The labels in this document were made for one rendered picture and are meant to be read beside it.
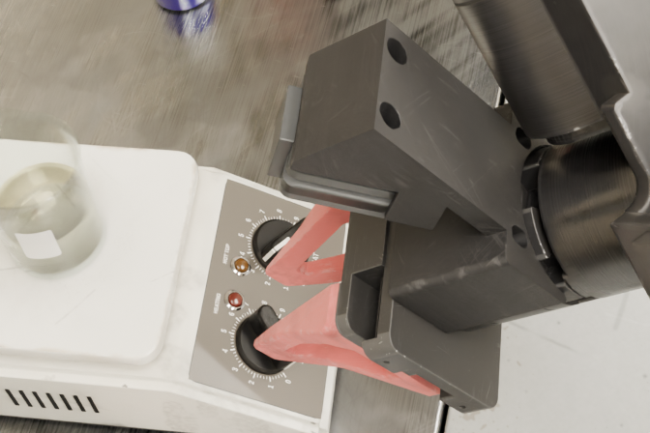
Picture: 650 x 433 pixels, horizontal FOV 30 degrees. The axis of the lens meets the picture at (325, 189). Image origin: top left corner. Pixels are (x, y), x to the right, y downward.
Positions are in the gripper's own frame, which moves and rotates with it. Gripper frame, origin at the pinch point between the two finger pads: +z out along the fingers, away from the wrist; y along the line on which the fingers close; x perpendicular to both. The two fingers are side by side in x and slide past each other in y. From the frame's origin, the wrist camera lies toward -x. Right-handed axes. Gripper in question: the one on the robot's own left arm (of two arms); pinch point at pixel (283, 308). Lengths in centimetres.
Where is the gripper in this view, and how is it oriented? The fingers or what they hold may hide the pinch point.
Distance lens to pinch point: 52.3
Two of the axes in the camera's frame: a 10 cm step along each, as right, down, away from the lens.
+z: -7.4, 2.8, 6.2
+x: 6.7, 4.6, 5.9
